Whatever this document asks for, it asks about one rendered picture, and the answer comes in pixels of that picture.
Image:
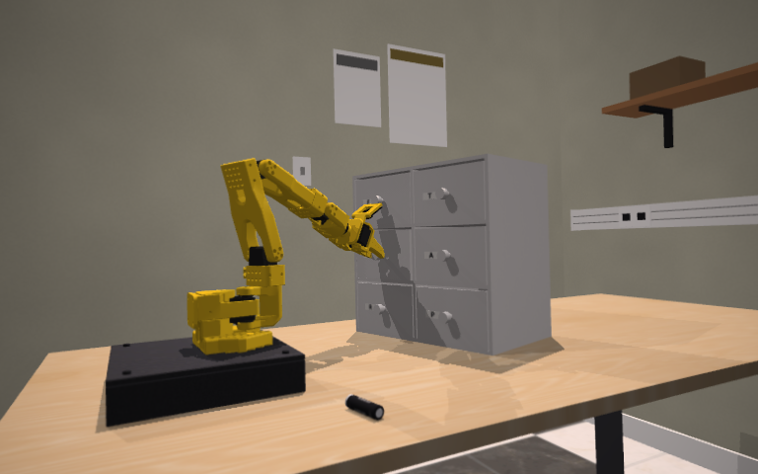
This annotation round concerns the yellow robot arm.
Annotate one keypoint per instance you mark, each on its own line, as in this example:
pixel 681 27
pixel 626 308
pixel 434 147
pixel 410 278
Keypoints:
pixel 217 310

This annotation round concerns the grey chest of drawers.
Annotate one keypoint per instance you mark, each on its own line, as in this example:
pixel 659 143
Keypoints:
pixel 518 256

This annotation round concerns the black cylinder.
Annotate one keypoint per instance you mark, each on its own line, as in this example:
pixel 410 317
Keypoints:
pixel 364 407

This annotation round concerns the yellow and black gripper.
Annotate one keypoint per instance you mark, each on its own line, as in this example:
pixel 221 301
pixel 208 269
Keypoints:
pixel 359 237

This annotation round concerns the grey drawer front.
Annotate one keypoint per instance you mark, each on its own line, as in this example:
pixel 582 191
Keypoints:
pixel 394 192
pixel 463 320
pixel 397 263
pixel 452 255
pixel 452 193
pixel 393 312

